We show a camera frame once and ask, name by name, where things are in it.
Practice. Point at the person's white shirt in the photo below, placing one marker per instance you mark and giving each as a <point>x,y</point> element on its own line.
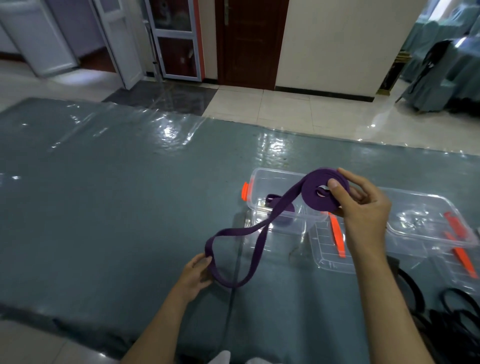
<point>221,358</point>

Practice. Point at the clear plastic storage box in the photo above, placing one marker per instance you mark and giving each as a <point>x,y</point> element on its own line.
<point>412,210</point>
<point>270,180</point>

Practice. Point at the teal felt table cover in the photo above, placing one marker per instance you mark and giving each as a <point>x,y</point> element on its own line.
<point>112,187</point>

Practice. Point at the narrow black resistance band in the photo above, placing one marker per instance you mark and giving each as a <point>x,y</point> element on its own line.
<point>450,330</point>

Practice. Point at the dark brown wooden door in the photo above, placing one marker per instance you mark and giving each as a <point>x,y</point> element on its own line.
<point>251,45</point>

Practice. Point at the person's right forearm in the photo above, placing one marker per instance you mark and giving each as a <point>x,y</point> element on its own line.
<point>390,318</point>

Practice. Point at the white framed glass door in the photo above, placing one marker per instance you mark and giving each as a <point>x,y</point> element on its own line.
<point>176,33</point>

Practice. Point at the person's left forearm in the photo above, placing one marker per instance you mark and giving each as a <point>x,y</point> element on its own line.
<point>157,330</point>

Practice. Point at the white open door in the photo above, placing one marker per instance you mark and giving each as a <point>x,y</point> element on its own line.
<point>41,41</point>

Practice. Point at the purple resistance band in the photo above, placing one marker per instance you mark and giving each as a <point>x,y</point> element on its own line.
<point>311,195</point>

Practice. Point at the clear lid orange handle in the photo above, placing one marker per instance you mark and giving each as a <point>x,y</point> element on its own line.
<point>322,255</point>
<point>461,279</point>

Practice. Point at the narrow white door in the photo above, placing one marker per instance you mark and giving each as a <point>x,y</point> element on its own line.
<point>120,45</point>

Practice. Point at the person's right hand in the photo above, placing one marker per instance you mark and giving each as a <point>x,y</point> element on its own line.
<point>367,225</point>

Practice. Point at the person's left hand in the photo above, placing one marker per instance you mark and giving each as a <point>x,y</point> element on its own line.
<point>193,279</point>

